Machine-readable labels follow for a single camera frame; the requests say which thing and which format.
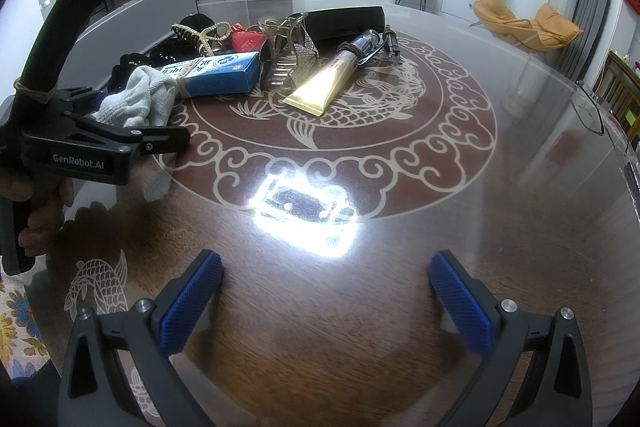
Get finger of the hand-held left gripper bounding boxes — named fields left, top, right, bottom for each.
left=60, top=110, right=192, bottom=158
left=59, top=88, right=109, bottom=114

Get blue and white carton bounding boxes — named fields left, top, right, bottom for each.
left=159, top=51, right=263, bottom=98

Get brown hair tie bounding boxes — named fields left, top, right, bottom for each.
left=337, top=39, right=373, bottom=66

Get glass-covered wooden desktop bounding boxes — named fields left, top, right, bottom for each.
left=0, top=0, right=640, bottom=427

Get orange lounge chair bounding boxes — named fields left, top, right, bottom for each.
left=529, top=3, right=585, bottom=54
left=472, top=0, right=532, bottom=52

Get eyeglasses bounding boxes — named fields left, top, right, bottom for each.
left=575, top=79, right=640, bottom=158

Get clear hair claw clip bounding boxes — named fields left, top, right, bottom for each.
left=259, top=13, right=307, bottom=88

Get person's left hand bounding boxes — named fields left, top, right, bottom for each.
left=0, top=164, right=76, bottom=255

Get black hair claw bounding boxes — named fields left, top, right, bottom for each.
left=110, top=52, right=152, bottom=94

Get black beaded hair bow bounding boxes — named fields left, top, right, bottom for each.
left=180, top=13, right=217, bottom=32

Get white cloth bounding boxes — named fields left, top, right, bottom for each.
left=95, top=66, right=180, bottom=128

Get floral cloth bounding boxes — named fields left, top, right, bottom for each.
left=0, top=274, right=53, bottom=360

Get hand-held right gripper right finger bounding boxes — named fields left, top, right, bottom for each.
left=429, top=251, right=593, bottom=427

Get white storage box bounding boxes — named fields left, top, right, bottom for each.
left=52, top=0, right=201, bottom=95

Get gold tube with silver cap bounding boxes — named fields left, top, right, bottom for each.
left=282, top=29, right=388, bottom=116

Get tan string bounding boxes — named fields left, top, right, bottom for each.
left=14, top=78, right=57, bottom=104

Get silver mesh hair clip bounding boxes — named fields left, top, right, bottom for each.
left=290, top=31, right=321, bottom=86

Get red pouch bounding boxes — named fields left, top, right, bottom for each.
left=229, top=23, right=267, bottom=54

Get wooden side cabinet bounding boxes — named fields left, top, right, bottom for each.
left=595, top=49, right=640, bottom=132

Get black case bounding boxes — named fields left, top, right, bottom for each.
left=304, top=5, right=387, bottom=44

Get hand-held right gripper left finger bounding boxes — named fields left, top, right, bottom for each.
left=57, top=249, right=236, bottom=427

